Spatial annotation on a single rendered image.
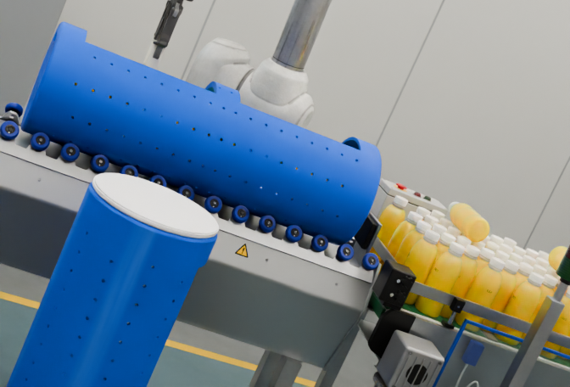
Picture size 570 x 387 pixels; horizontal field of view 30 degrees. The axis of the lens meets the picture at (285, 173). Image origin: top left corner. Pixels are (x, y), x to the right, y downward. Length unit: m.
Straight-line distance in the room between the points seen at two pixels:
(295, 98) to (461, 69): 2.88
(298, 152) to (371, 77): 3.12
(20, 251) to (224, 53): 0.90
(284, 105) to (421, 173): 2.96
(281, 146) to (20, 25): 1.68
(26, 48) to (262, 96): 1.24
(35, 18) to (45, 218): 1.56
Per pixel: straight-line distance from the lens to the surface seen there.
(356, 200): 2.69
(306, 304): 2.78
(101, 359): 2.18
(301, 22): 3.10
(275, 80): 3.11
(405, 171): 5.97
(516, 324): 2.89
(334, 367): 3.34
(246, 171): 2.61
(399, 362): 2.65
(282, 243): 2.72
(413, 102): 5.86
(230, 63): 3.18
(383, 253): 2.93
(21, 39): 4.08
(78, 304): 2.16
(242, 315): 2.79
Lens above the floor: 1.63
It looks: 11 degrees down
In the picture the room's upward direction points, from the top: 24 degrees clockwise
